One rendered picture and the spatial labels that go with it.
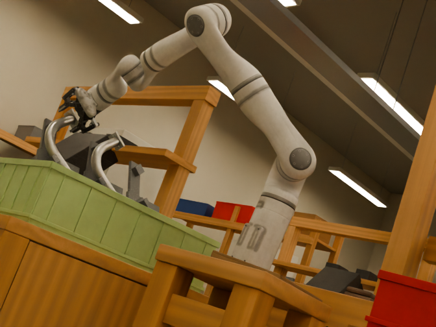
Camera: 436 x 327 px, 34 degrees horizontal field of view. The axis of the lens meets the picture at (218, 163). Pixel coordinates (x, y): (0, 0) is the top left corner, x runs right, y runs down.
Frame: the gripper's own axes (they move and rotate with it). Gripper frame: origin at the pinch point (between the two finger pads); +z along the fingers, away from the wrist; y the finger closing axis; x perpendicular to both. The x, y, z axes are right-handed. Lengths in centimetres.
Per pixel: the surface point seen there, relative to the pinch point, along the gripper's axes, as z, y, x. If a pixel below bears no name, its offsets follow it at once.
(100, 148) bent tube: -1.4, -12.5, -5.0
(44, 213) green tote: -13.9, -22.9, 38.9
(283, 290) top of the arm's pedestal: -64, -64, 35
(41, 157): 4.2, -7.1, 13.4
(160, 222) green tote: -19.4, -40.7, 8.0
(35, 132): 444, 80, -408
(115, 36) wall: 416, 158, -592
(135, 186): 2.0, -28.3, -14.1
